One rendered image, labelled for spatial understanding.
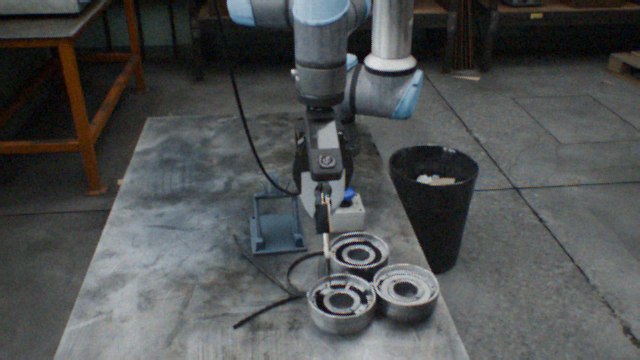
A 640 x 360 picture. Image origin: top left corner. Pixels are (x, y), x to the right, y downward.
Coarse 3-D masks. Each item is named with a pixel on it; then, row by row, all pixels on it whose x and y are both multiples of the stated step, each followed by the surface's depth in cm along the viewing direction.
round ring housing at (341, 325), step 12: (324, 276) 95; (336, 276) 95; (348, 276) 95; (312, 288) 93; (324, 288) 94; (360, 288) 94; (372, 288) 92; (312, 300) 92; (324, 300) 92; (336, 300) 94; (348, 300) 94; (372, 300) 91; (312, 312) 89; (324, 312) 87; (360, 312) 87; (372, 312) 90; (324, 324) 88; (336, 324) 87; (348, 324) 87; (360, 324) 88
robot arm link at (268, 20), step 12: (228, 0) 92; (240, 0) 91; (252, 0) 91; (264, 0) 90; (276, 0) 90; (288, 0) 89; (240, 12) 92; (252, 12) 92; (264, 12) 91; (276, 12) 90; (288, 12) 90; (252, 24) 94; (264, 24) 93; (276, 24) 92; (288, 24) 91
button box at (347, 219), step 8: (328, 200) 115; (352, 200) 115; (360, 200) 115; (344, 208) 113; (352, 208) 113; (360, 208) 113; (336, 216) 111; (344, 216) 112; (352, 216) 112; (360, 216) 112; (336, 224) 112; (344, 224) 112; (352, 224) 113; (360, 224) 113; (336, 232) 113; (344, 232) 113; (352, 232) 113
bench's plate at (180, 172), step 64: (192, 128) 156; (256, 128) 157; (128, 192) 127; (192, 192) 127; (256, 192) 127; (384, 192) 127; (128, 256) 106; (192, 256) 106; (256, 256) 106; (320, 256) 107; (128, 320) 92; (192, 320) 92; (256, 320) 92; (384, 320) 92; (448, 320) 92
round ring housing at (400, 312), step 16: (384, 272) 97; (400, 272) 98; (416, 272) 98; (400, 288) 96; (416, 288) 95; (432, 288) 94; (384, 304) 91; (400, 304) 89; (416, 304) 89; (432, 304) 91; (400, 320) 91; (416, 320) 91
